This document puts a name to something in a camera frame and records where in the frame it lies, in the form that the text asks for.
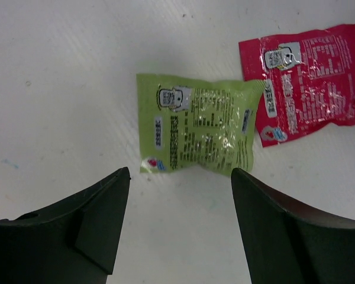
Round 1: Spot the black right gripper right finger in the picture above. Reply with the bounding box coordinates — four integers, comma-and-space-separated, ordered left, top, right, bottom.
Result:
231, 168, 355, 283

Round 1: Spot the red small snack packet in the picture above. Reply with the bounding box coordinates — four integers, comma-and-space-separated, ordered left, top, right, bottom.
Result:
238, 24, 355, 147

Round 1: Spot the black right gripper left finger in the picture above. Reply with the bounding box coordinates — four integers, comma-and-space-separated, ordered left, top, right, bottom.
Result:
0, 167, 131, 283

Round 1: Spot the green small snack packet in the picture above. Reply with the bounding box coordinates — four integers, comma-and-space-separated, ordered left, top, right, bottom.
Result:
136, 73, 265, 176

